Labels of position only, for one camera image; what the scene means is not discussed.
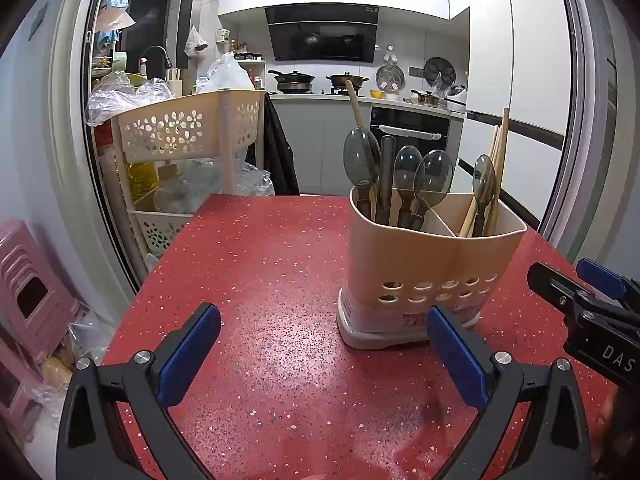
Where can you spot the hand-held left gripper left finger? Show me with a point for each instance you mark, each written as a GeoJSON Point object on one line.
{"type": "Point", "coordinates": [192, 350]}

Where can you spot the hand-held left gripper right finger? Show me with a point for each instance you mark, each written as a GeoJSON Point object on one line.
{"type": "Point", "coordinates": [457, 355]}

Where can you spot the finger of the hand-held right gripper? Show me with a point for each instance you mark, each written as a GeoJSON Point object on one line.
{"type": "Point", "coordinates": [602, 275]}
{"type": "Point", "coordinates": [550, 280]}

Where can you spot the beige plastic utensil holder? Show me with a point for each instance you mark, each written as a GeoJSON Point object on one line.
{"type": "Point", "coordinates": [400, 260]}

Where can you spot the plastic bag with food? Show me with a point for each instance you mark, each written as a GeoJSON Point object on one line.
{"type": "Point", "coordinates": [90, 335]}

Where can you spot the clear plastic bags in rack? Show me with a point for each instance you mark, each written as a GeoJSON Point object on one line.
{"type": "Point", "coordinates": [200, 185]}

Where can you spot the pink plastic stool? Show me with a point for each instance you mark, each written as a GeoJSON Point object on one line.
{"type": "Point", "coordinates": [17, 385]}
{"type": "Point", "coordinates": [35, 280]}

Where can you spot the yellow oil bottle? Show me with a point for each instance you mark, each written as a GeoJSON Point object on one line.
{"type": "Point", "coordinates": [142, 180]}

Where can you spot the white refrigerator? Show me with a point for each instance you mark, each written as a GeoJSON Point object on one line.
{"type": "Point", "coordinates": [520, 85]}

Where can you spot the white rice cooker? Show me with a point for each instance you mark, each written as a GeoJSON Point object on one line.
{"type": "Point", "coordinates": [456, 100]}

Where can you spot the black built-in oven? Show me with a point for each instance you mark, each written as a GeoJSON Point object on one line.
{"type": "Point", "coordinates": [420, 122]}

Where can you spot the black hanging jacket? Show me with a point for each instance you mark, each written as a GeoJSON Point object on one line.
{"type": "Point", "coordinates": [277, 155]}

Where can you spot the small metal lidded pot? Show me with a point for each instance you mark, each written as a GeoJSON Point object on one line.
{"type": "Point", "coordinates": [426, 100]}

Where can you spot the beige plastic storage rack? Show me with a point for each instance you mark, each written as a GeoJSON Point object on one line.
{"type": "Point", "coordinates": [165, 127]}

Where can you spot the black multi-hole pan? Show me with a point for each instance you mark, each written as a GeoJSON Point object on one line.
{"type": "Point", "coordinates": [440, 71]}

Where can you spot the grey base cabinets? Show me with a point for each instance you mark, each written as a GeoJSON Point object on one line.
{"type": "Point", "coordinates": [320, 145]}

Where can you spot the round metal strainer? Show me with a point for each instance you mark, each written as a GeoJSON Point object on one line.
{"type": "Point", "coordinates": [390, 76]}

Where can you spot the clear crumpled plastic bags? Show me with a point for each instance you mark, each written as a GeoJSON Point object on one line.
{"type": "Point", "coordinates": [120, 97]}

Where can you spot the green basin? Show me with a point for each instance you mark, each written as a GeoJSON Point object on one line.
{"type": "Point", "coordinates": [136, 79]}

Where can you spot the white plastic bag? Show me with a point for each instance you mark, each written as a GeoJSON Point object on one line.
{"type": "Point", "coordinates": [225, 75]}

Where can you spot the brown cooking pot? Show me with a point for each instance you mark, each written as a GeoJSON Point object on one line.
{"type": "Point", "coordinates": [345, 80]}

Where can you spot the black wok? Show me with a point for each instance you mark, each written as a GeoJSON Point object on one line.
{"type": "Point", "coordinates": [292, 80]}

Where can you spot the white seasoning rack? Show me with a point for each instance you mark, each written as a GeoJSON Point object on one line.
{"type": "Point", "coordinates": [250, 65]}

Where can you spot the black kitchen faucet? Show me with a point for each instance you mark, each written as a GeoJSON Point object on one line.
{"type": "Point", "coordinates": [152, 48]}

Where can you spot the hanging plastic bag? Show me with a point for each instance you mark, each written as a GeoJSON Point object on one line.
{"type": "Point", "coordinates": [195, 42]}

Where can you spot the black range hood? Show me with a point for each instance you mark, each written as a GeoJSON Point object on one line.
{"type": "Point", "coordinates": [320, 35]}

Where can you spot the dark wall switch panel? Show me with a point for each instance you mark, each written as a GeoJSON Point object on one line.
{"type": "Point", "coordinates": [38, 21]}

